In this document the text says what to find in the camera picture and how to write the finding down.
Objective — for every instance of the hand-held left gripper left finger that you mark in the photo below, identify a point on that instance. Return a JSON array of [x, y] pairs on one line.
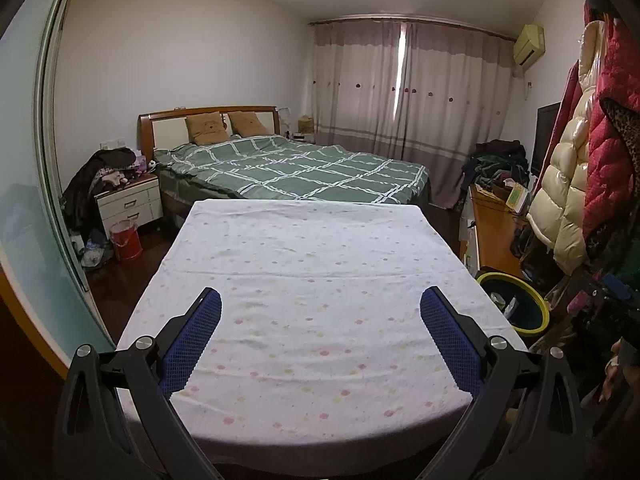
[[192, 340]]

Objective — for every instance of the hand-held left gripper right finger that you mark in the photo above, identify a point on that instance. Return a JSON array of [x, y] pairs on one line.
[[447, 340]]

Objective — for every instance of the yellow rim dark bin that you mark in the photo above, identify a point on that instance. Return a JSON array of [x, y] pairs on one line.
[[532, 312]]

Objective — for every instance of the person's right hand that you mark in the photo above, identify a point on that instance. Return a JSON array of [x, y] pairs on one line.
[[617, 365]]

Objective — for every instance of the red bucket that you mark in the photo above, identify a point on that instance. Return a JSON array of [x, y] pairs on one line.
[[127, 242]]

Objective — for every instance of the wooden cabinet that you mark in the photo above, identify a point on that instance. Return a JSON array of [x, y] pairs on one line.
[[492, 230]]

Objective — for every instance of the cream puffer jacket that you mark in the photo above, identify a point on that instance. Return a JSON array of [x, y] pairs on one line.
[[560, 195]]

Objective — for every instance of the red quilted jacket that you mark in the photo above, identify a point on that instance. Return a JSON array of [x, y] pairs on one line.
[[615, 175]]

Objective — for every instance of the pile of plastic bags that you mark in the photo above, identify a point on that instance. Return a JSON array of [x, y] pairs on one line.
[[92, 250]]

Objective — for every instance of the pale green box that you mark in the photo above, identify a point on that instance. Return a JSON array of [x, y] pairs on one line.
[[517, 196]]

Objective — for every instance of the white nightstand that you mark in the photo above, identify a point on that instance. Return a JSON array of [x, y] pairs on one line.
[[130, 202]]

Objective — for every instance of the black television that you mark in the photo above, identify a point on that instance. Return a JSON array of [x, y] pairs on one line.
[[545, 140]]

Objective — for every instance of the clothes pile on cabinet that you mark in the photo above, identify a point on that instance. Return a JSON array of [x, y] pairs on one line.
[[495, 165]]

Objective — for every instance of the leopard print scarf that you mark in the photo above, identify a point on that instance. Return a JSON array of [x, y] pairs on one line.
[[625, 125]]

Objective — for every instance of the dark clothes pile on nightstand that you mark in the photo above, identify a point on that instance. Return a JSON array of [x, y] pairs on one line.
[[87, 180]]

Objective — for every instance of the green checked duvet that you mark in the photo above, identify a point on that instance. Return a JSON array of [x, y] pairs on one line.
[[300, 170]]

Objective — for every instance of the glass wardrobe sliding door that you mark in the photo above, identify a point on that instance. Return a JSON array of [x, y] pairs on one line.
[[30, 210]]

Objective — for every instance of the brown bear pillow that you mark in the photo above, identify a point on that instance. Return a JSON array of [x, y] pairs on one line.
[[250, 124], [207, 130]]

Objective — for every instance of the wooden bed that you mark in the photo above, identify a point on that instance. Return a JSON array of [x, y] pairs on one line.
[[165, 125]]

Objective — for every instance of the pink and cream curtain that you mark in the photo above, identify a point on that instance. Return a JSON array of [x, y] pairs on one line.
[[450, 100], [355, 85]]

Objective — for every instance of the bedside lamp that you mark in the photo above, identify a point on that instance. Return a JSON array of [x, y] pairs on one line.
[[286, 117]]

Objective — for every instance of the tissue box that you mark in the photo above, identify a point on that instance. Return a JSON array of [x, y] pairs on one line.
[[306, 124]]

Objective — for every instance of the cream air conditioner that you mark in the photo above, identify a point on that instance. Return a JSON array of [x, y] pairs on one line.
[[529, 45]]

